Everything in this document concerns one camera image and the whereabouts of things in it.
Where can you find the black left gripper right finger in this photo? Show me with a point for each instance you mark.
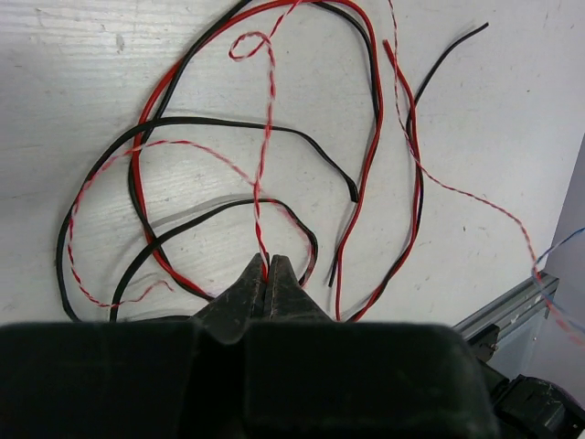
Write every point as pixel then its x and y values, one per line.
pixel 287 308

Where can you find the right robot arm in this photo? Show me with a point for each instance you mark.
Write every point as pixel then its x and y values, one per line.
pixel 526 407

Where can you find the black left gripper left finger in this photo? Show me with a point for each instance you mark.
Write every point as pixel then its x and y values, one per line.
pixel 226 317

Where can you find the aluminium frame rail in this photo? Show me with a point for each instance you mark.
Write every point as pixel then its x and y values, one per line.
pixel 507 311

